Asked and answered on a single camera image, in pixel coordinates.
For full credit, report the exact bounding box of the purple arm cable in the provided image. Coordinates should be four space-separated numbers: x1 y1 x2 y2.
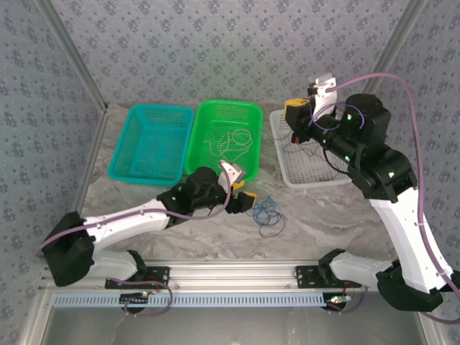
34 167 233 318
325 73 460 324

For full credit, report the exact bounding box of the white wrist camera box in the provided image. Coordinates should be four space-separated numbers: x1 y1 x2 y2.
217 160 248 185
306 73 339 121

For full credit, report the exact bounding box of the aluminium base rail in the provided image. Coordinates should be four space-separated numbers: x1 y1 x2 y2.
38 259 364 291

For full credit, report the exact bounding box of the teal plastic basket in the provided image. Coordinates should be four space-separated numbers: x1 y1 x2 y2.
107 103 196 187

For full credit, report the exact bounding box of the metal lower tray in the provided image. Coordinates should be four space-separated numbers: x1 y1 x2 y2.
19 290 445 345

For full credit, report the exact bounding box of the cream thin wire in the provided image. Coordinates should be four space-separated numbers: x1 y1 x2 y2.
203 128 254 165

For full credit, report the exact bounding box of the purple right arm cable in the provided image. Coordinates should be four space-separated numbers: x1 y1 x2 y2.
325 73 460 324

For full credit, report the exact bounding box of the aluminium frame post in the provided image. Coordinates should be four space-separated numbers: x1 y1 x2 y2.
35 0 110 113
354 0 431 113

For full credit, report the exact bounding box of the grey slotted cable duct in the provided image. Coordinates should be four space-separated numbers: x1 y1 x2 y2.
52 291 348 308

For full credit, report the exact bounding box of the green plastic basket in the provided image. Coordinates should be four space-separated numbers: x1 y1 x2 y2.
183 99 265 185

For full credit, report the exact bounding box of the small black controller board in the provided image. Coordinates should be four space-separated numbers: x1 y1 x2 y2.
325 294 352 312
119 291 151 314

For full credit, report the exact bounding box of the dark blue thin wire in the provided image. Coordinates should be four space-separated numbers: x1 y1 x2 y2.
247 195 285 226

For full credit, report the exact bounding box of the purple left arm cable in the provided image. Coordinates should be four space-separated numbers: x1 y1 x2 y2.
34 167 233 318

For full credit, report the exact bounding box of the aluminium side rail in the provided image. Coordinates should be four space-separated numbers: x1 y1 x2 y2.
55 107 111 265

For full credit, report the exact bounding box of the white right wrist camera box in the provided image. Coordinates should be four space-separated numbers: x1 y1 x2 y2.
306 73 339 121

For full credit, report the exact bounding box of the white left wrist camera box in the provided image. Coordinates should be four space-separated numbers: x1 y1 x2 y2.
217 160 248 185

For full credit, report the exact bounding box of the white plastic basket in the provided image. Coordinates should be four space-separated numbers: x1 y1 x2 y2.
269 109 355 190

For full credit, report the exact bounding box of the dark purple thin wire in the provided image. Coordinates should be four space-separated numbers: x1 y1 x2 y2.
258 213 288 239
283 102 367 180

